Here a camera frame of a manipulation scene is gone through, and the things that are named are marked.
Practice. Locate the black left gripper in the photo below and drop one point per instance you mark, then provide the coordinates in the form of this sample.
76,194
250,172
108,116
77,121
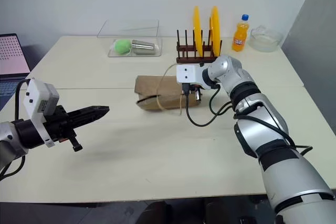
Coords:
57,124

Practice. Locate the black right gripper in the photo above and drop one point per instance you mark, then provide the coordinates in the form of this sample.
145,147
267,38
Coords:
195,87

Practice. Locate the brown paper bag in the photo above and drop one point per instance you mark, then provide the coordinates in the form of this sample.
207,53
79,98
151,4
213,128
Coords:
149,90

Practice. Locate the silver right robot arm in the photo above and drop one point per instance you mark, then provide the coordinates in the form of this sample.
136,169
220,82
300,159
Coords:
265,119

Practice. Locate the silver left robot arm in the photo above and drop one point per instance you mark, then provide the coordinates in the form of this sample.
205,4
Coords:
10,140

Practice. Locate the dark brown wooden dish rack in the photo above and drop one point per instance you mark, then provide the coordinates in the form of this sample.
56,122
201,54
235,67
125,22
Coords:
190,51

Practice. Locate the yellow plate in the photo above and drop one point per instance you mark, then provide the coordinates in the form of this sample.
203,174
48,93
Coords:
197,30
215,30

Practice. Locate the stainless steel cup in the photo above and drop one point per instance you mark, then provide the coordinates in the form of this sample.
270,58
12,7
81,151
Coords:
143,47

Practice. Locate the orange soda bottle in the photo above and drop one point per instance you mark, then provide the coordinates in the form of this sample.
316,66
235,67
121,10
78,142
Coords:
240,36

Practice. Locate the green ball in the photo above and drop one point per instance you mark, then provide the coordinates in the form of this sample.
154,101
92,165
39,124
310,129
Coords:
122,47

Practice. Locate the clear glass bowl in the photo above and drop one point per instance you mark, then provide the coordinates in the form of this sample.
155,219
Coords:
265,41

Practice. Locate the clear plastic container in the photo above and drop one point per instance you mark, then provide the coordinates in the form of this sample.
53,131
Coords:
131,31

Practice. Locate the open laptop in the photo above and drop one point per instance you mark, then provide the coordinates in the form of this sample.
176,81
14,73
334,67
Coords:
11,56

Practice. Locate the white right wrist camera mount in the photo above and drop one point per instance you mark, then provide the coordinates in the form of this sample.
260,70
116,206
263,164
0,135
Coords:
187,73

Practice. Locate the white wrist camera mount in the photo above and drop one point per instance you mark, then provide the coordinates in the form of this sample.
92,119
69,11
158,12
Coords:
34,95
187,73

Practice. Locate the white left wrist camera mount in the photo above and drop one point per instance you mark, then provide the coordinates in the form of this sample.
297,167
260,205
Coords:
34,95

